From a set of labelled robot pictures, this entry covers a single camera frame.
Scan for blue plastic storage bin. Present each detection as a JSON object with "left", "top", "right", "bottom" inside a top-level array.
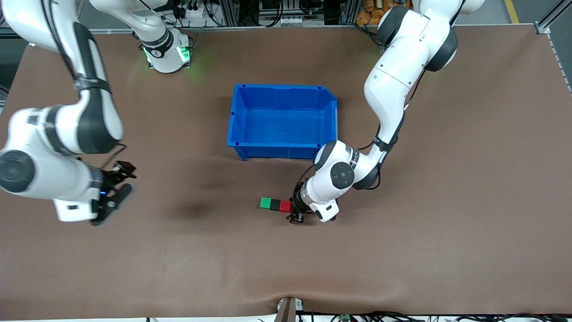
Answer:
[{"left": 226, "top": 83, "right": 339, "bottom": 162}]

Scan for white power strip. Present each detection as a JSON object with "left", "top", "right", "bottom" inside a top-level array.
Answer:
[{"left": 177, "top": 4, "right": 210, "bottom": 19}]

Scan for white terminal block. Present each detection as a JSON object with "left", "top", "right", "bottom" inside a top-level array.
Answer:
[{"left": 279, "top": 16, "right": 325, "bottom": 27}]

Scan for black equipment box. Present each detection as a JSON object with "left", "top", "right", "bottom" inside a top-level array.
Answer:
[{"left": 259, "top": 0, "right": 286, "bottom": 14}]

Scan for orange snack bags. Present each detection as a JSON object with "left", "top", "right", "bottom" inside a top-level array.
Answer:
[{"left": 356, "top": 0, "right": 412, "bottom": 26}]

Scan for brown camera mount post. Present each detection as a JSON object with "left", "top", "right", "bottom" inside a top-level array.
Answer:
[{"left": 276, "top": 296, "right": 304, "bottom": 322}]

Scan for aluminium table edge rail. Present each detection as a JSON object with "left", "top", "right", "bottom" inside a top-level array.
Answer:
[{"left": 89, "top": 24, "right": 542, "bottom": 35}]

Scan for aluminium frame profile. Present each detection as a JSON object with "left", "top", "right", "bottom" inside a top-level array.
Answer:
[{"left": 538, "top": 0, "right": 572, "bottom": 32}]

